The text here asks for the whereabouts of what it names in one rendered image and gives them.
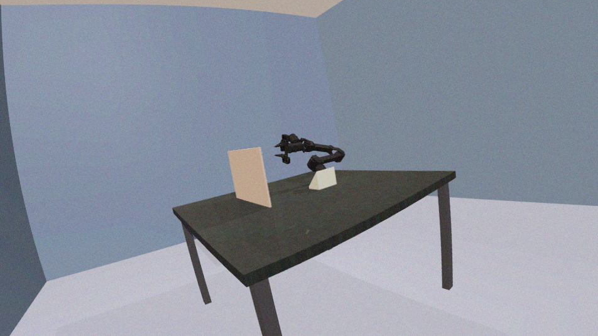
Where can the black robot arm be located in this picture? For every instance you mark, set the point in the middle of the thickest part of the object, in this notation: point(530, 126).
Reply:
point(316, 163)

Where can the beige wall panel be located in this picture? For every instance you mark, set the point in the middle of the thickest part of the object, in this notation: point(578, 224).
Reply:
point(248, 176)

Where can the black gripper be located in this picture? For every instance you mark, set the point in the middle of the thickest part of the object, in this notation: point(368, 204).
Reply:
point(289, 148)

